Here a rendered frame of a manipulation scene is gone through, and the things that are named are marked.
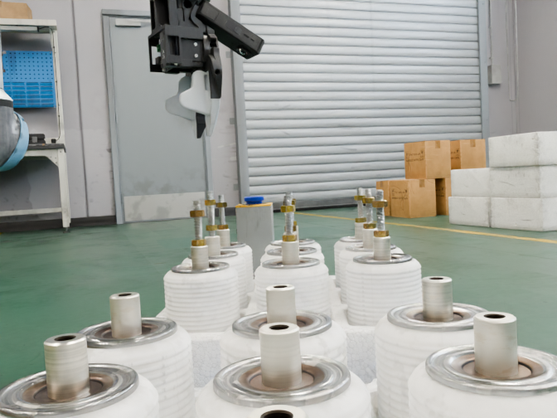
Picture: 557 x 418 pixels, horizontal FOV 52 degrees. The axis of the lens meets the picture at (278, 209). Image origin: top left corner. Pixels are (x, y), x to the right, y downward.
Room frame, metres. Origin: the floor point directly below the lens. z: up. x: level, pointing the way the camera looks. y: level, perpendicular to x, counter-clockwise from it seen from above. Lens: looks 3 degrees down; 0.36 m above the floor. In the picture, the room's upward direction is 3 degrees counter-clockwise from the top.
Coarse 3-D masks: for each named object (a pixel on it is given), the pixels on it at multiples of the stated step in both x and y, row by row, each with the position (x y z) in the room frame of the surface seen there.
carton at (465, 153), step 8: (456, 144) 4.70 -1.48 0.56; (464, 144) 4.66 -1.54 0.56; (472, 144) 4.68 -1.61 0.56; (480, 144) 4.70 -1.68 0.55; (456, 152) 4.70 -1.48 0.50; (464, 152) 4.66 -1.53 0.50; (472, 152) 4.68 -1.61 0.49; (480, 152) 4.70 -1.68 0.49; (456, 160) 4.71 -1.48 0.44; (464, 160) 4.65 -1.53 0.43; (472, 160) 4.68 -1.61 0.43; (480, 160) 4.70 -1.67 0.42; (456, 168) 4.71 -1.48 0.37; (464, 168) 4.65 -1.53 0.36; (472, 168) 4.68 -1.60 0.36
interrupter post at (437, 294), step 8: (424, 280) 0.42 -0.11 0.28; (432, 280) 0.42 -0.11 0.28; (440, 280) 0.42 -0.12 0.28; (448, 280) 0.42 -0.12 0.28; (424, 288) 0.42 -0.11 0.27; (432, 288) 0.42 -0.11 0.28; (440, 288) 0.42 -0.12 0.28; (448, 288) 0.42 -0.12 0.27; (424, 296) 0.42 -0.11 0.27; (432, 296) 0.42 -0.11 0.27; (440, 296) 0.42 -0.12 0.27; (448, 296) 0.42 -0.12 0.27; (424, 304) 0.42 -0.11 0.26; (432, 304) 0.42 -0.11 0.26; (440, 304) 0.42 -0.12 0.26; (448, 304) 0.42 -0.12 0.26; (424, 312) 0.42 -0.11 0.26; (432, 312) 0.42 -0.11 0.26; (440, 312) 0.42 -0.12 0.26; (448, 312) 0.42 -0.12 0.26; (432, 320) 0.42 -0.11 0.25; (440, 320) 0.42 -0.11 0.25; (448, 320) 0.42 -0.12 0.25
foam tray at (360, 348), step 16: (336, 288) 0.92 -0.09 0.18; (336, 304) 0.80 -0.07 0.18; (336, 320) 0.71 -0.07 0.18; (192, 336) 0.68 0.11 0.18; (208, 336) 0.67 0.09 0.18; (352, 336) 0.66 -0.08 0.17; (368, 336) 0.66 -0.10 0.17; (192, 352) 0.66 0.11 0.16; (208, 352) 0.66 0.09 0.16; (352, 352) 0.66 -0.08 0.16; (368, 352) 0.66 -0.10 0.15; (208, 368) 0.66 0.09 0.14; (352, 368) 0.66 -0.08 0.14; (368, 368) 0.66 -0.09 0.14
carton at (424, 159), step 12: (408, 144) 4.72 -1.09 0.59; (420, 144) 4.56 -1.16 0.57; (432, 144) 4.53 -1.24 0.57; (444, 144) 4.57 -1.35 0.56; (408, 156) 4.73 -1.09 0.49; (420, 156) 4.57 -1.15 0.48; (432, 156) 4.53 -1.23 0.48; (444, 156) 4.57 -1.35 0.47; (408, 168) 4.74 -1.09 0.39; (420, 168) 4.57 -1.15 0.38; (432, 168) 4.53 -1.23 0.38; (444, 168) 4.57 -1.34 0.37
